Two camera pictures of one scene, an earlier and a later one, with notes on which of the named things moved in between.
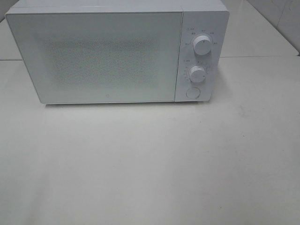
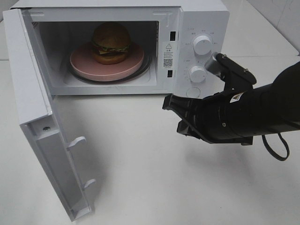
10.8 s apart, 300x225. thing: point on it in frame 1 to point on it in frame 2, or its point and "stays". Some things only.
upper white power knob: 202,44 stays
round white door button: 193,93 stays
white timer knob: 197,74 stays
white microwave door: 100,57 to 37,119
